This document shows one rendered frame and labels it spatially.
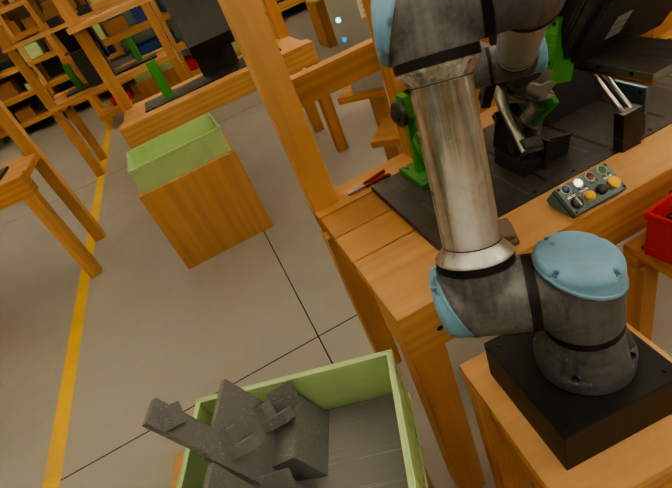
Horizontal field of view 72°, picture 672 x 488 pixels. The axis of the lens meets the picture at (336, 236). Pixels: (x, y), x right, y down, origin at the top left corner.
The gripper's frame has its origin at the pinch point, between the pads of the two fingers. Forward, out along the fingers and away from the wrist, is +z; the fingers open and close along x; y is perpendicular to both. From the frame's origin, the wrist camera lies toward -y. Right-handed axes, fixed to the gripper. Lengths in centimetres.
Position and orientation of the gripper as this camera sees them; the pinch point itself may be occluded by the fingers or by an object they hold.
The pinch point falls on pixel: (547, 95)
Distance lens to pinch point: 128.4
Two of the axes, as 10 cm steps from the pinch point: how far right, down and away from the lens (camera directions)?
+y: 3.6, -4.1, -8.4
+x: 0.7, -8.9, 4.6
